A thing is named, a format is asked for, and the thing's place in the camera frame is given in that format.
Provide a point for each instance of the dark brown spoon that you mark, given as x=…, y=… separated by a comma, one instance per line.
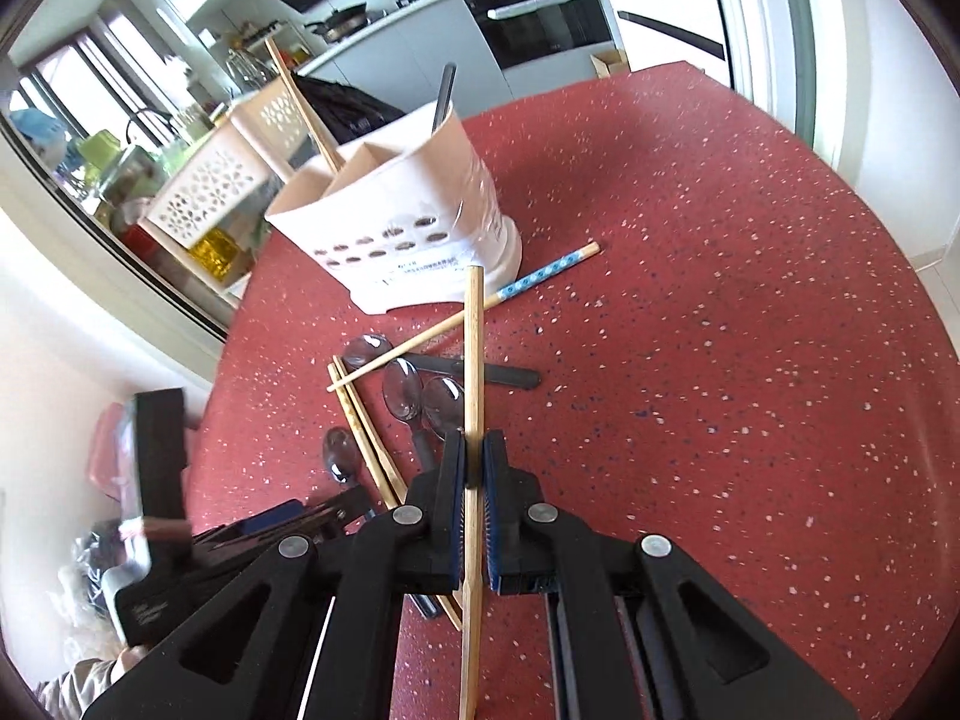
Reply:
x=444, y=98

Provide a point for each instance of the kitchen faucet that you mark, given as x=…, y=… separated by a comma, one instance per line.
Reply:
x=150, y=128

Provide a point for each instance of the white utensil caddy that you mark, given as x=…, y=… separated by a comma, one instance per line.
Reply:
x=412, y=207

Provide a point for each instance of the black plastic bag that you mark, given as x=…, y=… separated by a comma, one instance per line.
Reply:
x=346, y=111

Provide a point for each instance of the white refrigerator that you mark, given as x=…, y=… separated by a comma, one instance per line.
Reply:
x=661, y=32

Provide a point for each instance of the black wok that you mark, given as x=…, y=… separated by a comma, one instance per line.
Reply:
x=340, y=24

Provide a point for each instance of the dark spoon on table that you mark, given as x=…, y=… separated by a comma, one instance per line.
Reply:
x=366, y=347

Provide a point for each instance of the left hand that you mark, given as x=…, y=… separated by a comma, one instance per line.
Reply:
x=130, y=657

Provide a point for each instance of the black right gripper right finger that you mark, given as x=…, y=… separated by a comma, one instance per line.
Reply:
x=638, y=629

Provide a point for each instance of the black built-in oven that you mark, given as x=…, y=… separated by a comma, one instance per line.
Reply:
x=521, y=31

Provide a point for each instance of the plain wooden chopstick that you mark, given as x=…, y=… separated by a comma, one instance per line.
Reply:
x=317, y=131
x=472, y=582

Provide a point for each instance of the translucent brown spoon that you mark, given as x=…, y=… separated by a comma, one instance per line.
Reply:
x=401, y=390

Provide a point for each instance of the cardboard box on floor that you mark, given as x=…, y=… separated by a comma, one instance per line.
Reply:
x=610, y=62

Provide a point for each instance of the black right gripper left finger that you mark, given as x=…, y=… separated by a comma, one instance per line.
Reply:
x=284, y=623

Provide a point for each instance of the wooden chopstick on table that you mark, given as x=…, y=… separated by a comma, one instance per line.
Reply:
x=375, y=427
x=337, y=371

